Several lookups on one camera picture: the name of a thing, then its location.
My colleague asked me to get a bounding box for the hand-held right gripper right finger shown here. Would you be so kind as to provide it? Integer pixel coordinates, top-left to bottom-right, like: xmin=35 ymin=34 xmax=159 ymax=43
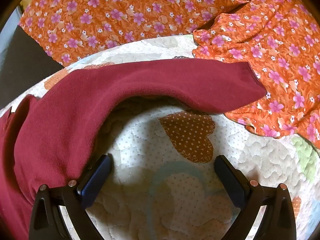
xmin=214 ymin=155 xmax=298 ymax=240

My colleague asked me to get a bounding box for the orange floral cloth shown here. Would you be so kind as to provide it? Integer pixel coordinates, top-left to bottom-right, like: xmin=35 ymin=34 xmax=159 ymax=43
xmin=19 ymin=0 xmax=320 ymax=143

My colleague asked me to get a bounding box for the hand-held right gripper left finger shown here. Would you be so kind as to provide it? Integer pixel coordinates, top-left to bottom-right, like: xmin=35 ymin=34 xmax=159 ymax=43
xmin=29 ymin=154 xmax=112 ymax=240

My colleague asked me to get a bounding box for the dark brown cushion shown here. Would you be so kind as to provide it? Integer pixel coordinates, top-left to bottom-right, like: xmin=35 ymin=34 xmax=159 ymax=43
xmin=0 ymin=6 xmax=63 ymax=110

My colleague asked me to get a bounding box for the dark red shirt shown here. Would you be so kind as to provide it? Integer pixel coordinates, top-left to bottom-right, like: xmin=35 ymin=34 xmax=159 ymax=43
xmin=0 ymin=57 xmax=267 ymax=240

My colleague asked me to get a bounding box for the quilted heart-pattern blanket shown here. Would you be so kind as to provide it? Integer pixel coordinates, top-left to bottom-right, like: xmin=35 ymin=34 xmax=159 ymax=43
xmin=0 ymin=36 xmax=320 ymax=240

